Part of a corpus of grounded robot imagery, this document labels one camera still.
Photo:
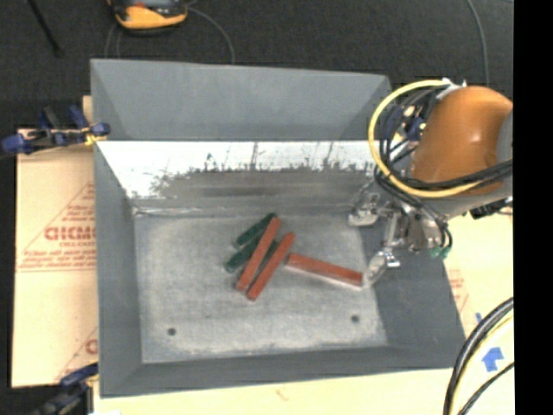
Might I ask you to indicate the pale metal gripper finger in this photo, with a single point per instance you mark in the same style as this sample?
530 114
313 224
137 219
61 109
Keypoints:
365 210
380 266

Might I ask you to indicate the red-brown flat block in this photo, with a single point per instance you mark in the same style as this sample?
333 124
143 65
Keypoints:
259 254
272 266
324 270

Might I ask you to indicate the dark green flat block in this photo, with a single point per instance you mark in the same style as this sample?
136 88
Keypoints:
242 258
255 231

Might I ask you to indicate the grey metal bin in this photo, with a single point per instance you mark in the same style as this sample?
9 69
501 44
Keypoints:
259 318

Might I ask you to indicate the brown cardboard board, red print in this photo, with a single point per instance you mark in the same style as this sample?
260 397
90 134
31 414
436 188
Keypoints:
56 275

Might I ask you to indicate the black cylinder on white bracket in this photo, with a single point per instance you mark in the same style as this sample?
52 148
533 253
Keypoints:
490 209

